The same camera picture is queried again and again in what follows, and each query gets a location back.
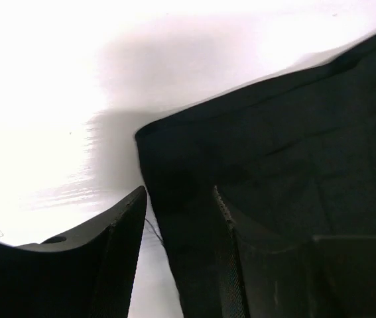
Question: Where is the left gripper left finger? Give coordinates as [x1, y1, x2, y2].
[0, 186, 147, 318]

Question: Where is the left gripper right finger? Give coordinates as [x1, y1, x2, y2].
[213, 189, 376, 317]

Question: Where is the black skirt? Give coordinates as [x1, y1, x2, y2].
[135, 34, 376, 317]

